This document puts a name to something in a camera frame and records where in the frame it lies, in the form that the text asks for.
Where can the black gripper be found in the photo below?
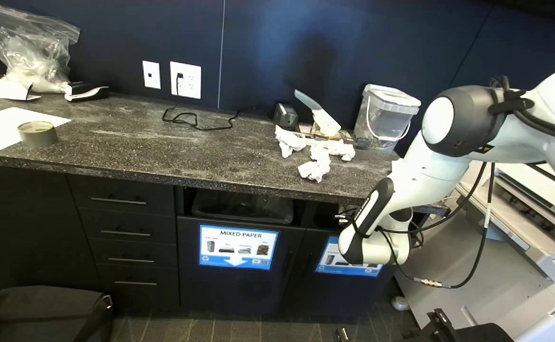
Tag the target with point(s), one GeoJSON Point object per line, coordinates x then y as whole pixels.
{"type": "Point", "coordinates": [345, 220]}

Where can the white tissue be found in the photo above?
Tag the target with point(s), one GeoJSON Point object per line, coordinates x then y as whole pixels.
{"type": "Point", "coordinates": [316, 168]}
{"type": "Point", "coordinates": [288, 144]}
{"type": "Point", "coordinates": [345, 153]}

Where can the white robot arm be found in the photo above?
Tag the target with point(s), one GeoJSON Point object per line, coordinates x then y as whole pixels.
{"type": "Point", "coordinates": [455, 121]}

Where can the black shoulder bag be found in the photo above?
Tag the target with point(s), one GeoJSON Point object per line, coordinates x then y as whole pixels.
{"type": "Point", "coordinates": [37, 315]}

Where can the blue sign arrow pointing up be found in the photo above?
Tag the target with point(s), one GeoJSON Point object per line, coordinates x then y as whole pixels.
{"type": "Point", "coordinates": [328, 260]}

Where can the blue sign arrow pointing down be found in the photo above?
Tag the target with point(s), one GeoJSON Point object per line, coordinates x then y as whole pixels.
{"type": "Point", "coordinates": [240, 248]}

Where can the clear plastic bucket with lid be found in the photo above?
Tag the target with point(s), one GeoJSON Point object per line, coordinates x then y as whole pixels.
{"type": "Point", "coordinates": [385, 117]}

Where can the small floor object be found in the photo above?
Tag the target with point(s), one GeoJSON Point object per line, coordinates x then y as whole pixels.
{"type": "Point", "coordinates": [343, 336]}

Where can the black floor stand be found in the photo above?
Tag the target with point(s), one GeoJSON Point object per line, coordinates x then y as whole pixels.
{"type": "Point", "coordinates": [442, 330]}

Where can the white office printer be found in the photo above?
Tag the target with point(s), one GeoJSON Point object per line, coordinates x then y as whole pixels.
{"type": "Point", "coordinates": [480, 305]}

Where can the black and white desk item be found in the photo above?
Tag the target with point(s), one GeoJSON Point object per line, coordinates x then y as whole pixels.
{"type": "Point", "coordinates": [88, 94]}

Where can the tape roll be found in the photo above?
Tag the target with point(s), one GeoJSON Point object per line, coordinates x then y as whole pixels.
{"type": "Point", "coordinates": [37, 130]}

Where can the black cabinet with stone counter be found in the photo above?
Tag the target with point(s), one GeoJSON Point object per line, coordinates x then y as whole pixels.
{"type": "Point", "coordinates": [23, 222]}

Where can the clear plastic bag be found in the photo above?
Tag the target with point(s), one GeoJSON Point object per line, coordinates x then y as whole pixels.
{"type": "Point", "coordinates": [31, 51]}

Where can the large white wall outlet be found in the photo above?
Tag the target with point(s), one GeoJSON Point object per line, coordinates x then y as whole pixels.
{"type": "Point", "coordinates": [185, 81]}

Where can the small white wall plate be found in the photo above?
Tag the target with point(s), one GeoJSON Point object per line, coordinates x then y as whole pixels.
{"type": "Point", "coordinates": [151, 75]}

